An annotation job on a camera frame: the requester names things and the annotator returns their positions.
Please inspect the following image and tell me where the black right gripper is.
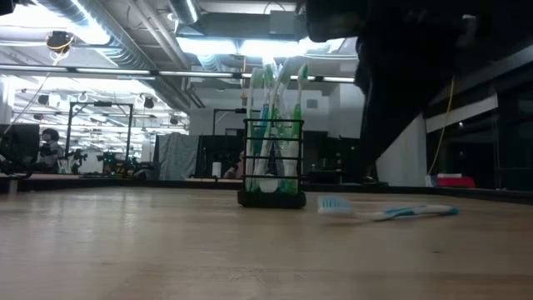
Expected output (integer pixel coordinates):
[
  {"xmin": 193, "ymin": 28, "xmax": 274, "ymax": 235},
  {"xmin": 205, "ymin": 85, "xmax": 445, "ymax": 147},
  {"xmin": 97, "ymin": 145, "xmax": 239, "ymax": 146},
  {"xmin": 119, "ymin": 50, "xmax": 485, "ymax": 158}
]
[{"xmin": 306, "ymin": 0, "xmax": 480, "ymax": 184}]

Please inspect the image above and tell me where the blue toothbrush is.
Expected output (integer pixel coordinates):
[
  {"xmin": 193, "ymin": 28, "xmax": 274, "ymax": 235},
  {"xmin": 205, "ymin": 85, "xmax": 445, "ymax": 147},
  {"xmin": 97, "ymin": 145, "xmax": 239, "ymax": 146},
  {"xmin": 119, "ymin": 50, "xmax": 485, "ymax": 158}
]
[
  {"xmin": 256, "ymin": 103, "xmax": 270, "ymax": 143},
  {"xmin": 253, "ymin": 57, "xmax": 295, "ymax": 180},
  {"xmin": 316, "ymin": 195, "xmax": 461, "ymax": 223}
]

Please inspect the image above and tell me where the green toothbrush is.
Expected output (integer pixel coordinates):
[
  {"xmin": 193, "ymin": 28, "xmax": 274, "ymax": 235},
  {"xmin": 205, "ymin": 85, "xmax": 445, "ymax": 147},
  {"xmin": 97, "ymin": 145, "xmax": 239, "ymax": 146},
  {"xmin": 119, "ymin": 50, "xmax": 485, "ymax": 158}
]
[
  {"xmin": 262, "ymin": 64, "xmax": 276, "ymax": 126},
  {"xmin": 245, "ymin": 68, "xmax": 264, "ymax": 191}
]

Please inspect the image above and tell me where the red storage box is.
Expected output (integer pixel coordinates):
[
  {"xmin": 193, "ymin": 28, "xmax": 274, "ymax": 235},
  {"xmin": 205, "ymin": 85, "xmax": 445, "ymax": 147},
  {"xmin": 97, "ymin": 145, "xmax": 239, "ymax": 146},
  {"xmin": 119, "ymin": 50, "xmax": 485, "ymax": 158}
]
[{"xmin": 435, "ymin": 174, "xmax": 476, "ymax": 189}]

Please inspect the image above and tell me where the person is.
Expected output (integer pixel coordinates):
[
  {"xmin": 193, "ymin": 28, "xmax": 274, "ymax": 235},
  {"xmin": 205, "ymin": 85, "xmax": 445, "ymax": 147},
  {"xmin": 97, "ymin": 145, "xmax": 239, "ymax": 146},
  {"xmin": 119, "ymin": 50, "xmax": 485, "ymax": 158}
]
[
  {"xmin": 222, "ymin": 149, "xmax": 247, "ymax": 180},
  {"xmin": 35, "ymin": 127, "xmax": 67, "ymax": 174}
]

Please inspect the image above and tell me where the grey cloth cover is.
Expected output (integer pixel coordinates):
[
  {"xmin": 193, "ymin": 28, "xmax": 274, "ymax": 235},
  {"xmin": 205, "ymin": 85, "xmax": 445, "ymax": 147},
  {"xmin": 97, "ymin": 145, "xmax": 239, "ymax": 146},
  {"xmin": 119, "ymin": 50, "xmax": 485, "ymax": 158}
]
[{"xmin": 152, "ymin": 132, "xmax": 202, "ymax": 181}]

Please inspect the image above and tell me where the long ceiling light strip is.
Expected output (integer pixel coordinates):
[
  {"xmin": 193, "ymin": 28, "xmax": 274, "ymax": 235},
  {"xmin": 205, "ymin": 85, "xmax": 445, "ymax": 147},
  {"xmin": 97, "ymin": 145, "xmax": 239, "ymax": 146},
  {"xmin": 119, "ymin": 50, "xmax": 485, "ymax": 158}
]
[{"xmin": 0, "ymin": 64, "xmax": 357, "ymax": 83}]

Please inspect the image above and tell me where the black monitor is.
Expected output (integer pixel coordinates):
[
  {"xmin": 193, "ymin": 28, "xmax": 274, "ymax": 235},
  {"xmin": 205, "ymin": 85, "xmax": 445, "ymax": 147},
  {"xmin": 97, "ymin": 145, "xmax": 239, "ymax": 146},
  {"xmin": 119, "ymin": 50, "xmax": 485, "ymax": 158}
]
[{"xmin": 0, "ymin": 122, "xmax": 42, "ymax": 166}]

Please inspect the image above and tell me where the yellow extension cable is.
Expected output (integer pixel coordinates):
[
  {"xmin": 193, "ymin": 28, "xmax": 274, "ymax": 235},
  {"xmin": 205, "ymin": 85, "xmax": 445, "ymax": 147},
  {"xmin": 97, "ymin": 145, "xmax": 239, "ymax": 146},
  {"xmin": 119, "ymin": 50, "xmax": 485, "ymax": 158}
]
[{"xmin": 426, "ymin": 77, "xmax": 456, "ymax": 176}]

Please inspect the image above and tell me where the black wire caddy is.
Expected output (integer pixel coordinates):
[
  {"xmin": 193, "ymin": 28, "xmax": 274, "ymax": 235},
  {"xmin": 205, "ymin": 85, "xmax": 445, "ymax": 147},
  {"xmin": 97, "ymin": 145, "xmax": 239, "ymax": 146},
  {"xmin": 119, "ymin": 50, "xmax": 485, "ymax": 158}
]
[{"xmin": 237, "ymin": 118, "xmax": 307, "ymax": 209}]

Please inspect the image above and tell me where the black aluminium table frame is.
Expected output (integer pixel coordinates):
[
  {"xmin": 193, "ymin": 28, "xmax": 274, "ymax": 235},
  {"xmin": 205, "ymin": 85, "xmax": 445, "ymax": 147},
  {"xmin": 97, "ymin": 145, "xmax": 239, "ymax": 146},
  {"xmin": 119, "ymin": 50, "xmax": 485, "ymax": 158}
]
[{"xmin": 0, "ymin": 174, "xmax": 533, "ymax": 205}]

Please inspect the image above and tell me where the black gantry frame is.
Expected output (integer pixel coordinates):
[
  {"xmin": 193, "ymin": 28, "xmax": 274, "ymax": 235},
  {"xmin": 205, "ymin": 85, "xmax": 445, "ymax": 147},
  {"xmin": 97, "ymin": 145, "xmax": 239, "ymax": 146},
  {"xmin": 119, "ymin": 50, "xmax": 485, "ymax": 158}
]
[{"xmin": 64, "ymin": 101, "xmax": 135, "ymax": 172}]

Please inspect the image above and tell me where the silver ventilation duct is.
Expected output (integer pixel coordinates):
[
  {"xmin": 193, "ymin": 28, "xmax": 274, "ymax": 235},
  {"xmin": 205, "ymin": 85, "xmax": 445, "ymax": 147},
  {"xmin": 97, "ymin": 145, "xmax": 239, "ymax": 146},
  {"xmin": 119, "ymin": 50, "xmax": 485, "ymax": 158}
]
[{"xmin": 32, "ymin": 0, "xmax": 209, "ymax": 110}]

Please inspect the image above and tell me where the hanging cable reel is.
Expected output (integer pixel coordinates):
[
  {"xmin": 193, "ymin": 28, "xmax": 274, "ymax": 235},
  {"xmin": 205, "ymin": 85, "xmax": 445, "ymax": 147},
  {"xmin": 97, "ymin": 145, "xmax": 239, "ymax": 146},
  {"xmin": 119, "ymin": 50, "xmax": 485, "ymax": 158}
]
[{"xmin": 45, "ymin": 29, "xmax": 75, "ymax": 54}]

